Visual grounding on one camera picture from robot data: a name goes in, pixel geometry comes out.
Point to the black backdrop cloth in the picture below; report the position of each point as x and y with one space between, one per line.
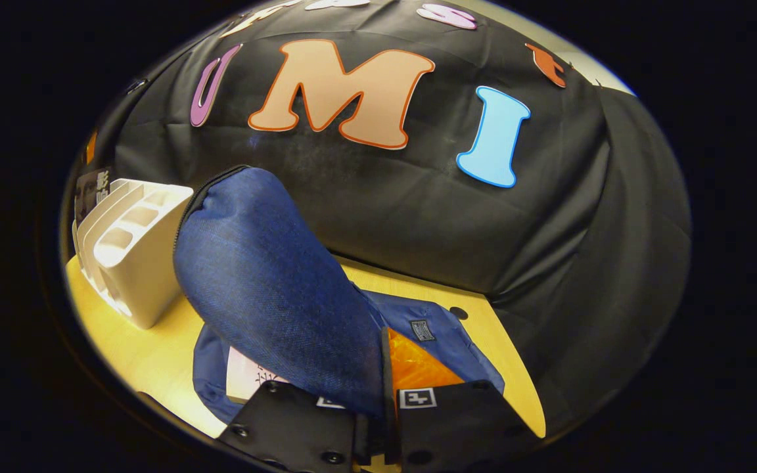
418 223

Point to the white plastic bookshelf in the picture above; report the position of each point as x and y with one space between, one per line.
145 276

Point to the blue schoolbag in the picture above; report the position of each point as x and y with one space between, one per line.
273 289

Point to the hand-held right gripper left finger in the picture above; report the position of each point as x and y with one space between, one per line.
286 427

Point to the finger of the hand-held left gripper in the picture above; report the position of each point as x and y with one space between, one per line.
91 148

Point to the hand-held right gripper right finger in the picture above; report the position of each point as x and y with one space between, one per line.
444 427

